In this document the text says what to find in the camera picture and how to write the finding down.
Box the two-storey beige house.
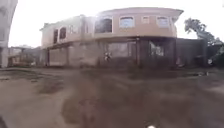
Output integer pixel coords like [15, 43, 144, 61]
[39, 7, 185, 68]

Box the brown dirt road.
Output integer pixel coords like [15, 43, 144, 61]
[0, 66, 224, 128]

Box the low building with gate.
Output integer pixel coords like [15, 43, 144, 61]
[7, 45, 48, 68]

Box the tree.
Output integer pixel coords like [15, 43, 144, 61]
[183, 17, 224, 66]

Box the pale building edge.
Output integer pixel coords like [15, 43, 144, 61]
[0, 0, 19, 69]

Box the grey compound wall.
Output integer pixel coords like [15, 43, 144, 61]
[46, 37, 209, 69]

